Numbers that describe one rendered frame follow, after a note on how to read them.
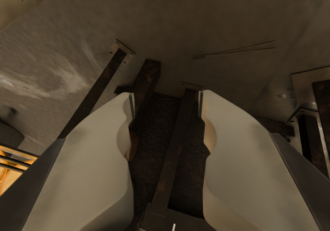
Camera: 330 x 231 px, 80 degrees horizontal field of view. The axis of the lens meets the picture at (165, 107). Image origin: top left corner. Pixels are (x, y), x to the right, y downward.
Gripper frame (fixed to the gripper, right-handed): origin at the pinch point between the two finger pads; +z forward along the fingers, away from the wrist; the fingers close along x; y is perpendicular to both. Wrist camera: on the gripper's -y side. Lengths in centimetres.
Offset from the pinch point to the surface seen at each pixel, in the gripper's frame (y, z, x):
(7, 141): 161, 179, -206
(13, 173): 43, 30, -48
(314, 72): 29, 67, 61
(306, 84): 36, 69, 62
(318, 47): 18, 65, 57
